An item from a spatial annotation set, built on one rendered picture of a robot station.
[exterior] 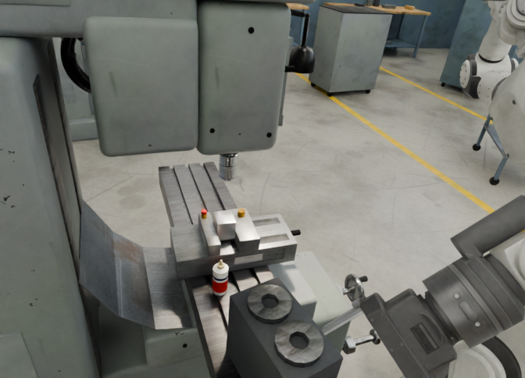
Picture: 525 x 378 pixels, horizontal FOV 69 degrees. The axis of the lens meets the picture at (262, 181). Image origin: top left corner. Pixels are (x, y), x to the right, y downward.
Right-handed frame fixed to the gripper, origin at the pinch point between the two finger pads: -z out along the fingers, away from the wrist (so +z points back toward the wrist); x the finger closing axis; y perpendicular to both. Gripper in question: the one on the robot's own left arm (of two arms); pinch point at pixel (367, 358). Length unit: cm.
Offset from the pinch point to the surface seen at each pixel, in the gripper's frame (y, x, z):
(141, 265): -46, 42, -53
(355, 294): -103, 0, -13
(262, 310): -20.4, 12.0, -17.1
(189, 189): -73, 64, -39
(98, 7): 7, 64, -5
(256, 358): -19.8, 5.1, -22.6
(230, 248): -48, 31, -27
